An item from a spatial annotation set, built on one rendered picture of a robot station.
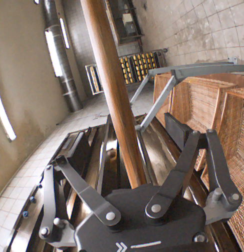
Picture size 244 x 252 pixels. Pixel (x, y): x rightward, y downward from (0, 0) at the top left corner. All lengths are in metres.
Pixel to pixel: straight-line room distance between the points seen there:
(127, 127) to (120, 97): 0.04
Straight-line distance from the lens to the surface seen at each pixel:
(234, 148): 0.86
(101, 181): 0.71
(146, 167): 0.38
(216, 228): 0.70
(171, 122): 0.18
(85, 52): 5.34
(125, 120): 0.18
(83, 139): 0.20
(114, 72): 0.16
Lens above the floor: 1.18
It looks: 4 degrees up
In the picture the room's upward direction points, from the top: 103 degrees counter-clockwise
